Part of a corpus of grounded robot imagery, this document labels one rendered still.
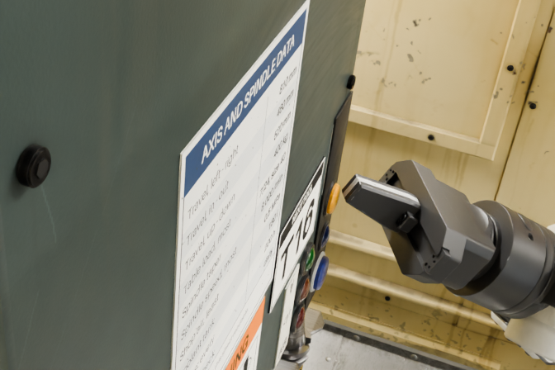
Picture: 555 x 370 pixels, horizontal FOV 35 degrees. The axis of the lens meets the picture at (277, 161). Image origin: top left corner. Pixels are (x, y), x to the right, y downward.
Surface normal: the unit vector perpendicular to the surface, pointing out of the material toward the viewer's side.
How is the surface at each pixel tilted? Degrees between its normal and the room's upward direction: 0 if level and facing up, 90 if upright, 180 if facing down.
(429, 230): 60
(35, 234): 90
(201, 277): 90
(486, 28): 90
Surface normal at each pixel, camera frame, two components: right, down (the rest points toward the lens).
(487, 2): -0.33, 0.52
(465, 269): 0.18, 0.59
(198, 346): 0.94, 0.27
